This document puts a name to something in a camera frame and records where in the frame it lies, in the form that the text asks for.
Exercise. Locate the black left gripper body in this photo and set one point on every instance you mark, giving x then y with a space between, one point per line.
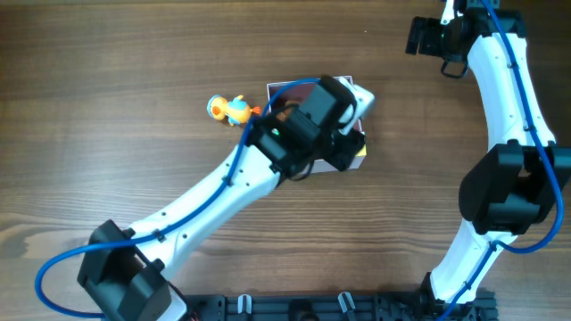
336 146

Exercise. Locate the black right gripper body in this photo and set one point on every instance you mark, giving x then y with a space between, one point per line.
417 37

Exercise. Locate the brown plush toy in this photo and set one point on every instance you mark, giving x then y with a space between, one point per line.
284 112

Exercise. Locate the white box pink inside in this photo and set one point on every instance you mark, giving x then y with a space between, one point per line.
299 93

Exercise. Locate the yellow duck toy blue hat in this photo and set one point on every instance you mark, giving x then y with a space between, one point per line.
236 111

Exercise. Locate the colourful puzzle cube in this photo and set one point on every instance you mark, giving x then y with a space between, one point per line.
362 152

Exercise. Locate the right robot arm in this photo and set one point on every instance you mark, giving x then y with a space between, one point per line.
512 199

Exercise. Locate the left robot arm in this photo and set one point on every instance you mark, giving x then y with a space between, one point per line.
127 272

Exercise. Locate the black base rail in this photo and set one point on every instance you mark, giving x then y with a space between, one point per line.
384 306

